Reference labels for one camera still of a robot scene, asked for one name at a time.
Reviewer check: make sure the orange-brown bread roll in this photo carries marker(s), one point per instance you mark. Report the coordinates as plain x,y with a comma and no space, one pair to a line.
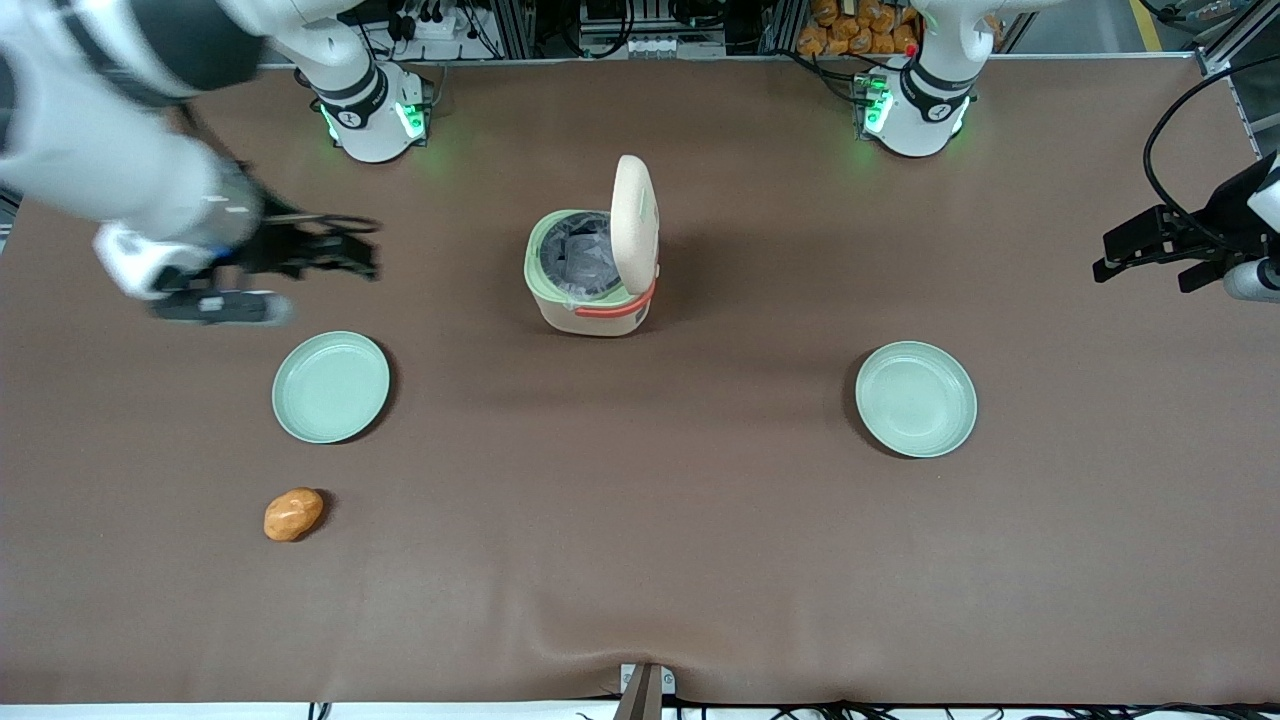
292,514

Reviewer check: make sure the pale green round plate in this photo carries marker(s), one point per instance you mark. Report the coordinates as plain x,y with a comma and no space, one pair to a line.
330,388
916,400

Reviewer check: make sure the aluminium frame profile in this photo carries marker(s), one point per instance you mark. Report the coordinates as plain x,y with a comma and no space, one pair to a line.
1235,35

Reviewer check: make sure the brown table mat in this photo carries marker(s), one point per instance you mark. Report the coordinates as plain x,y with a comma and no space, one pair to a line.
640,540

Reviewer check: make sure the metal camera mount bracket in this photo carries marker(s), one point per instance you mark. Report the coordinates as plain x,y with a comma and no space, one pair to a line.
642,690

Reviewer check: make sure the white terminal block strip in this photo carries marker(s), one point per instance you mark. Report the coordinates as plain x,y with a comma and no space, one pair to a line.
672,46

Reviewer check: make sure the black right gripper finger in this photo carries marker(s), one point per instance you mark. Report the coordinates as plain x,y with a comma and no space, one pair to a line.
340,255
268,266

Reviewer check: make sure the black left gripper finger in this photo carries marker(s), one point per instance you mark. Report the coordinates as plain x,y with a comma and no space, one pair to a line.
1150,235
1208,274

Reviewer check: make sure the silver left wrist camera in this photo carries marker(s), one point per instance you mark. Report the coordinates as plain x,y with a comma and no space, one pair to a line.
1255,281

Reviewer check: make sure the bag of orange bread rolls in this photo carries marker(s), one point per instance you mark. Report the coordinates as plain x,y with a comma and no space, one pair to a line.
858,28

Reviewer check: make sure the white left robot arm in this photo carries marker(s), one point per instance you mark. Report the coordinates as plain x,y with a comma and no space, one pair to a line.
915,125

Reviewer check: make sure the white power strip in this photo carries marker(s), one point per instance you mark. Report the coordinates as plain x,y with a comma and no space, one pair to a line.
432,24

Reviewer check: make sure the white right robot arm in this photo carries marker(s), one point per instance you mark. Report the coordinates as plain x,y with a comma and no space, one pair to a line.
90,150

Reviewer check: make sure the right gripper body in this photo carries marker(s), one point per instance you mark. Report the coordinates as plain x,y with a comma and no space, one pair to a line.
272,247

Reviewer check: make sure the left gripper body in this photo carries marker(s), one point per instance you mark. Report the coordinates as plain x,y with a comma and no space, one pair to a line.
1222,214

